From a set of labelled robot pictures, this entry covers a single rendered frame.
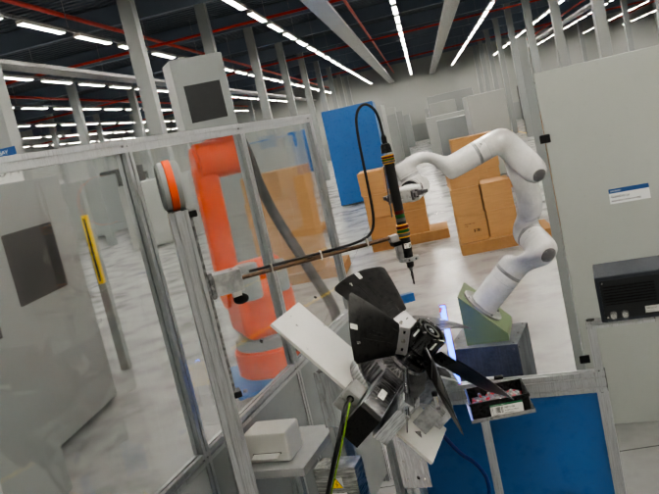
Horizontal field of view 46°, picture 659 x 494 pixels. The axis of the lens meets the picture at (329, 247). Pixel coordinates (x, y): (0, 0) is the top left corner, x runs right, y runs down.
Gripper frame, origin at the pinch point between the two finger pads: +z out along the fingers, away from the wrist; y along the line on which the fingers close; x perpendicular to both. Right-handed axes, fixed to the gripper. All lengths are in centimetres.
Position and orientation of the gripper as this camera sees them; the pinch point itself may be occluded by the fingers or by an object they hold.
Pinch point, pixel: (401, 197)
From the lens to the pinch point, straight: 268.9
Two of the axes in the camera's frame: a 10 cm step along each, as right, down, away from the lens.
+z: -3.1, 2.1, -9.3
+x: -2.2, -9.7, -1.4
